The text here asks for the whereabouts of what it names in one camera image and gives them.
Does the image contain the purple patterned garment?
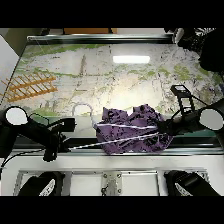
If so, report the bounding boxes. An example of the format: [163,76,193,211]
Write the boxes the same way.
[95,103,174,155]

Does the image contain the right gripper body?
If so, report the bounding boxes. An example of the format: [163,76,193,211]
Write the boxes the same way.
[157,119,181,137]

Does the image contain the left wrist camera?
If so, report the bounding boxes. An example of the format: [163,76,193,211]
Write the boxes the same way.
[49,117,77,134]

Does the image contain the white clothes hanger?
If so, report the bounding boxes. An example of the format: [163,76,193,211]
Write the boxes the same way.
[69,102,161,151]

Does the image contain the silver frame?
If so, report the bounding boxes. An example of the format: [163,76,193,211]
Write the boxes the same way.
[13,33,214,197]

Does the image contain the black white patterned garment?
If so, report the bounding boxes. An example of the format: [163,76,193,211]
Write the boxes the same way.
[173,27,216,52]

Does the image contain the black cable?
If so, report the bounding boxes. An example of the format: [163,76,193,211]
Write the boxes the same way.
[0,148,46,178]

